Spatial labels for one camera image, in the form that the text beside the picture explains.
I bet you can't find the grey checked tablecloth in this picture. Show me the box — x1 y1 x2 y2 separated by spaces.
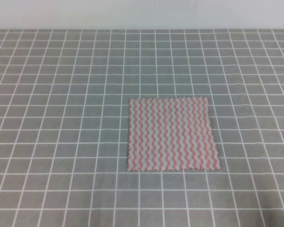
0 29 284 227

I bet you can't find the pink white wavy striped towel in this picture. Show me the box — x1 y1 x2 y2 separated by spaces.
127 97 221 171

